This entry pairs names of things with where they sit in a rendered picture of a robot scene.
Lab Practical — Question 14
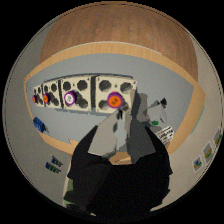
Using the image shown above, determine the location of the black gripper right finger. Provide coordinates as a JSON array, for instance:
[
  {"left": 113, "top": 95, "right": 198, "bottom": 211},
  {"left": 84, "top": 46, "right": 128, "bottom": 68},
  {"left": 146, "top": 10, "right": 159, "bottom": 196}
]
[{"left": 120, "top": 109, "right": 173, "bottom": 175}]

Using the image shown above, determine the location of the grey bench mat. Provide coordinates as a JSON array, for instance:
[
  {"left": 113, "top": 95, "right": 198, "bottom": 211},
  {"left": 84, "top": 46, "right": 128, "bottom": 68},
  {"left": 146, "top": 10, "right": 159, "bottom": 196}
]
[{"left": 25, "top": 53, "right": 194, "bottom": 144}]

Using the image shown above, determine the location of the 50 ml conical tube with purple cap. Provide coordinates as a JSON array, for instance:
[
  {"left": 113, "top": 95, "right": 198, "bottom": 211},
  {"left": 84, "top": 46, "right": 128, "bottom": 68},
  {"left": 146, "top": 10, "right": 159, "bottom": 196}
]
[{"left": 64, "top": 89, "right": 79, "bottom": 105}]

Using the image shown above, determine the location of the clear conical tube with purple cap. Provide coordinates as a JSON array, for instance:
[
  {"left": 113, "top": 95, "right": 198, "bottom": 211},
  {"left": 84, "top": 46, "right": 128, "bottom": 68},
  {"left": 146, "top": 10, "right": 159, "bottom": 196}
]
[{"left": 32, "top": 93, "right": 39, "bottom": 103}]

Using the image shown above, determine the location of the blue tube rack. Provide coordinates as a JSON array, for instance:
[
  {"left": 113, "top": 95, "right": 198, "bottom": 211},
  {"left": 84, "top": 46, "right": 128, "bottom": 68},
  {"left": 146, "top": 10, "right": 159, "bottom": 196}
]
[{"left": 33, "top": 117, "right": 45, "bottom": 133}]

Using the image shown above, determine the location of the beige block with round holes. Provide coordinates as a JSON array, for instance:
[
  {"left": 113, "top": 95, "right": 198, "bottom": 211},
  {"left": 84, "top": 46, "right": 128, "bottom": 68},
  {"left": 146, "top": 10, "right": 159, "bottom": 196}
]
[
  {"left": 33, "top": 83, "right": 46, "bottom": 107},
  {"left": 61, "top": 75, "right": 99, "bottom": 111},
  {"left": 43, "top": 78, "right": 64, "bottom": 109},
  {"left": 96, "top": 75, "right": 137, "bottom": 114}
]

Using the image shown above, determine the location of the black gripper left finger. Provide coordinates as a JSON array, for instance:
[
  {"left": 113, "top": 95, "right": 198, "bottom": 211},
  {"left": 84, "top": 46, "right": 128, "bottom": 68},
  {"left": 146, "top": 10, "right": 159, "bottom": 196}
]
[{"left": 67, "top": 109, "right": 120, "bottom": 180}]

